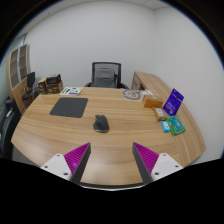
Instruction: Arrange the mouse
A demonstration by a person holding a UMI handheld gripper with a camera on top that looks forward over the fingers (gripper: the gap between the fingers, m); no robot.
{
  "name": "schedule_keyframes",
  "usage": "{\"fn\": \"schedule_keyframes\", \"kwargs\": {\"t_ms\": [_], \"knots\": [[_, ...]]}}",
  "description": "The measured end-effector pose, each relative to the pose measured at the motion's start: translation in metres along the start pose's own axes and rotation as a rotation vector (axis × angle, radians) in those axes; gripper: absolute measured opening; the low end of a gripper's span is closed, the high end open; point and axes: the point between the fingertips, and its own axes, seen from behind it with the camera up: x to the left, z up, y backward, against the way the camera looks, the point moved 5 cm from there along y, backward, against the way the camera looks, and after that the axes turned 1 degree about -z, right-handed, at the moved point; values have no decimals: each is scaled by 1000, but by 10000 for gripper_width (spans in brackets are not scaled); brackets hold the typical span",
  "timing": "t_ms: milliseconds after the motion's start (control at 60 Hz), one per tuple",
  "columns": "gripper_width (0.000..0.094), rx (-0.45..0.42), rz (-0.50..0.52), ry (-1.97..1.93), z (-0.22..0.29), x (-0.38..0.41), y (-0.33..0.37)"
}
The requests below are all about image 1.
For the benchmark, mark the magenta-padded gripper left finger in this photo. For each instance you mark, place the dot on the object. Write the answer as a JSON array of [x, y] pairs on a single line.
[[77, 159]]

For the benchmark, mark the dark grey mouse pad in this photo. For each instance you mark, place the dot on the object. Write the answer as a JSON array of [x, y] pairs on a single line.
[[69, 107]]

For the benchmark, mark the black mesh office chair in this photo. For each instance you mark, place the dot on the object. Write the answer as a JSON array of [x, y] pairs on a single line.
[[117, 71]]

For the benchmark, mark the grey backpack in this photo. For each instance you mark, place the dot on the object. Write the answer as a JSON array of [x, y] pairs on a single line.
[[104, 78]]

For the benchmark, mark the black computer mouse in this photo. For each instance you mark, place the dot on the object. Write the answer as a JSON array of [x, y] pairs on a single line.
[[100, 124]]

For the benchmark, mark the small blue box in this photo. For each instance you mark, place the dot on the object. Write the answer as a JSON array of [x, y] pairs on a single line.
[[165, 126]]

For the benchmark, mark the small brown cardboard box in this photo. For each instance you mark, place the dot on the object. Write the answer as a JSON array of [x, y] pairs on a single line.
[[42, 86]]

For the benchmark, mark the wooden shelf unit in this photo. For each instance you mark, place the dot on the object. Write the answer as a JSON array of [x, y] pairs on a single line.
[[18, 73]]

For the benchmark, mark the large brown cardboard box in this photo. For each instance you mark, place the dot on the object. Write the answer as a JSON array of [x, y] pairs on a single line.
[[54, 87]]

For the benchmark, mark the green box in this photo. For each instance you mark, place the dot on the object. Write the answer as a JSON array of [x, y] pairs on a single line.
[[176, 125]]

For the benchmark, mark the small black chair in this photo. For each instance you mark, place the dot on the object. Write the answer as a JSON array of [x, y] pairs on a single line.
[[30, 80]]

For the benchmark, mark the white sticker sheet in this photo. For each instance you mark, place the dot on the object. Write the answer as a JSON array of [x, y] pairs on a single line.
[[71, 91]]

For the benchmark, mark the black padded office chair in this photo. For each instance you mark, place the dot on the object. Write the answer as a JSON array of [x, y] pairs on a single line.
[[7, 123]]

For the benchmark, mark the small yellow box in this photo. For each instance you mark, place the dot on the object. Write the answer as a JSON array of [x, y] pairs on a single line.
[[159, 113]]

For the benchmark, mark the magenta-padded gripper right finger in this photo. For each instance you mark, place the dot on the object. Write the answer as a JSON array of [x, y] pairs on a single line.
[[147, 158]]

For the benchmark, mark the black box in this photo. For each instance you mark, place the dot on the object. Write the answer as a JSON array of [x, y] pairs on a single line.
[[53, 79]]

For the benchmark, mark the wooden side desk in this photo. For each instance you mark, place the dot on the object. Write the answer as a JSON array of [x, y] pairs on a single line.
[[148, 81]]

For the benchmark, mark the orange-brown box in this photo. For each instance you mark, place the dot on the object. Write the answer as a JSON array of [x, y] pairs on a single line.
[[152, 101]]

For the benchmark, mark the purple card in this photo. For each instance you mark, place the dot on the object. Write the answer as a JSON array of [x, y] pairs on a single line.
[[173, 102]]

